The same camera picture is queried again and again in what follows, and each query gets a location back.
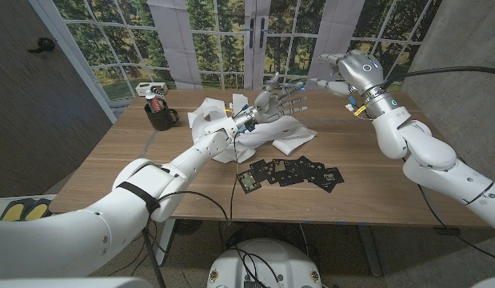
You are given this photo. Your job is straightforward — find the grey table leg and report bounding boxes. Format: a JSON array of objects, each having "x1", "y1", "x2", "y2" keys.
[{"x1": 357, "y1": 224, "x2": 383, "y2": 278}]

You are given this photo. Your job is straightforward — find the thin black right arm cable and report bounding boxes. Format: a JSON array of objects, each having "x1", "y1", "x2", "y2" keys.
[{"x1": 417, "y1": 183, "x2": 495, "y2": 263}]

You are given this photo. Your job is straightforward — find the white red toothpaste tube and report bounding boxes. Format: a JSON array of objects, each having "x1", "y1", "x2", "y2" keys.
[{"x1": 145, "y1": 90, "x2": 165, "y2": 114}]

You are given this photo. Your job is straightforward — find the black ribbed round object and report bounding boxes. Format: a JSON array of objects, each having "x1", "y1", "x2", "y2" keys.
[{"x1": 174, "y1": 218, "x2": 203, "y2": 236}]

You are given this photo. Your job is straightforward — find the black wall hook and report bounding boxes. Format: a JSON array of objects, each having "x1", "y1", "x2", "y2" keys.
[{"x1": 26, "y1": 37, "x2": 56, "y2": 54}]

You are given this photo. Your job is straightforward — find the white power strip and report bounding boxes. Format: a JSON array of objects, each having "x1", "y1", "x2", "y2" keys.
[{"x1": 135, "y1": 82, "x2": 169, "y2": 98}]

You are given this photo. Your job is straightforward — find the black torso cable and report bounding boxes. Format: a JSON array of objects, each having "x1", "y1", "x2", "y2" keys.
[{"x1": 226, "y1": 246, "x2": 281, "y2": 288}]

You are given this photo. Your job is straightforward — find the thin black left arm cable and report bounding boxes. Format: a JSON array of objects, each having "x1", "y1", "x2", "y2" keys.
[{"x1": 106, "y1": 134, "x2": 242, "y2": 288}]

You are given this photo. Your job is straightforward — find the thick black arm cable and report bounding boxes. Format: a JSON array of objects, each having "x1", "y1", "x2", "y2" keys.
[
  {"x1": 381, "y1": 66, "x2": 495, "y2": 91},
  {"x1": 142, "y1": 226, "x2": 167, "y2": 288}
]

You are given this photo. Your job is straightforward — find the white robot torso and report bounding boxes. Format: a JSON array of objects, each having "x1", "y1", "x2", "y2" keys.
[{"x1": 206, "y1": 238, "x2": 323, "y2": 288}]

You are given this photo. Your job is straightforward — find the black playing card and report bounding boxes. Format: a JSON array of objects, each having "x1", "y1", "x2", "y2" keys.
[
  {"x1": 289, "y1": 158, "x2": 308, "y2": 174},
  {"x1": 276, "y1": 170, "x2": 306, "y2": 188},
  {"x1": 270, "y1": 158, "x2": 291, "y2": 179},
  {"x1": 293, "y1": 155, "x2": 326, "y2": 177},
  {"x1": 249, "y1": 158, "x2": 273, "y2": 183},
  {"x1": 310, "y1": 166, "x2": 345, "y2": 194},
  {"x1": 235, "y1": 169, "x2": 263, "y2": 195}
]

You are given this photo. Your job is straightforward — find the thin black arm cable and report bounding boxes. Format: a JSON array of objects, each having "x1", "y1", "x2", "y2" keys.
[
  {"x1": 417, "y1": 183, "x2": 495, "y2": 263},
  {"x1": 106, "y1": 134, "x2": 242, "y2": 288}
]

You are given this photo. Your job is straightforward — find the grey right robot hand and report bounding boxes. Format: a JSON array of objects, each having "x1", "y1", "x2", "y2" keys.
[{"x1": 309, "y1": 50, "x2": 400, "y2": 120}]

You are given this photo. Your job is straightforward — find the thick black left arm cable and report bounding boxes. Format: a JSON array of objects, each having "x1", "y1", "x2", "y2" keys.
[{"x1": 142, "y1": 226, "x2": 167, "y2": 288}]

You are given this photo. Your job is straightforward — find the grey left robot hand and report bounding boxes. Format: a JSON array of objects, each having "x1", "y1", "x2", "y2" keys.
[{"x1": 233, "y1": 71, "x2": 309, "y2": 134}]

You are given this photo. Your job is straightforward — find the dark brown mug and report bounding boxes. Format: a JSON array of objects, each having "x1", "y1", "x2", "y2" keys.
[{"x1": 144, "y1": 99, "x2": 180, "y2": 132}]

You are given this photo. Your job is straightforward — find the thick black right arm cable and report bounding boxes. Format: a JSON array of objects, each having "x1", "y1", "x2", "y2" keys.
[{"x1": 381, "y1": 66, "x2": 495, "y2": 91}]

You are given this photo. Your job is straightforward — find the white receipt paper strip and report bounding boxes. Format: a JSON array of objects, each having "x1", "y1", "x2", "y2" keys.
[{"x1": 186, "y1": 93, "x2": 318, "y2": 165}]

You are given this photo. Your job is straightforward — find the white table leg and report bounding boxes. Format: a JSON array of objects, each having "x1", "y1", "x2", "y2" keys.
[{"x1": 154, "y1": 218, "x2": 177, "y2": 267}]

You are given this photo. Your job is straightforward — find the printed forest window backdrop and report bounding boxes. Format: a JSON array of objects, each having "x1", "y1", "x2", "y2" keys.
[{"x1": 29, "y1": 0, "x2": 444, "y2": 123}]

